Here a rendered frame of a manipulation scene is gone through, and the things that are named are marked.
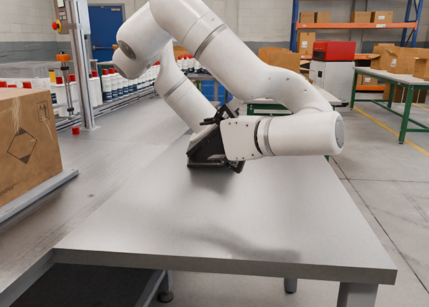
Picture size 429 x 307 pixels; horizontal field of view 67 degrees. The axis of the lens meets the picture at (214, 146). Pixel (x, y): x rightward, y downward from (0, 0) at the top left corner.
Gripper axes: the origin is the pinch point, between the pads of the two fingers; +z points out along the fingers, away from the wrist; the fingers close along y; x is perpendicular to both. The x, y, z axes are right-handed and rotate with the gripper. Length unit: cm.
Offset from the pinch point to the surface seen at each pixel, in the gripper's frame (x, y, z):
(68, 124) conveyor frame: -24, 6, 108
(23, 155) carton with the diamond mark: 24, 5, 47
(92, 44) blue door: -506, 167, 756
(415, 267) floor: -130, -116, -25
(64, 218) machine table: 25.7, -11.9, 31.4
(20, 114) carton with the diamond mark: 22, 16, 45
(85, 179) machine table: 8.3, -8.6, 48.1
